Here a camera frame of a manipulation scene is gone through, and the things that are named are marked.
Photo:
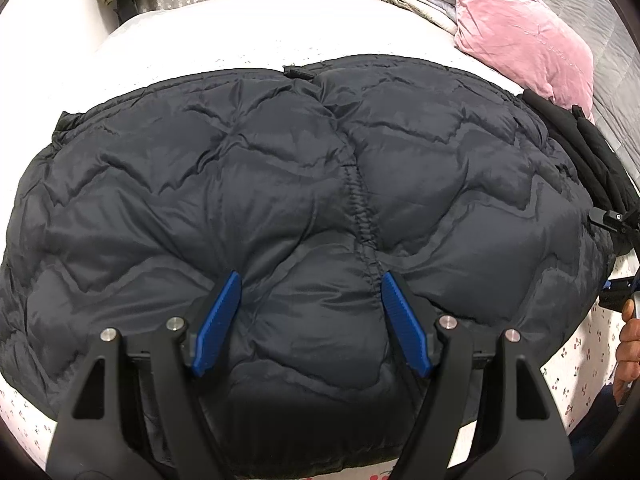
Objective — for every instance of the pink velvet pillow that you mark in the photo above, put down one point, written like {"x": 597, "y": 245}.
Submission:
{"x": 528, "y": 43}

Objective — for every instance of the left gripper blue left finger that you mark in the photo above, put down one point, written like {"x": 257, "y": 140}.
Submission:
{"x": 210, "y": 320}

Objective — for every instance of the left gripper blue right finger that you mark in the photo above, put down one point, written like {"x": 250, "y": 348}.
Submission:
{"x": 413, "y": 321}

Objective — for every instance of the black folded garment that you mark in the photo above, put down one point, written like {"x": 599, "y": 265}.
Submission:
{"x": 598, "y": 167}

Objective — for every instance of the person's right hand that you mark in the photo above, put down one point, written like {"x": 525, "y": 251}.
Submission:
{"x": 627, "y": 353}

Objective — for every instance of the person's right forearm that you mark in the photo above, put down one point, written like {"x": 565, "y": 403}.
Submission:
{"x": 589, "y": 433}

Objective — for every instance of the grey quilted headboard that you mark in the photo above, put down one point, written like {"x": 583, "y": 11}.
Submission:
{"x": 616, "y": 73}

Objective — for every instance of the cherry print bed sheet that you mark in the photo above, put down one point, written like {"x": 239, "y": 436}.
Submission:
{"x": 580, "y": 359}

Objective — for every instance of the black quilted puffer jacket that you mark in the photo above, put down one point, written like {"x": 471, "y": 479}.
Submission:
{"x": 311, "y": 183}

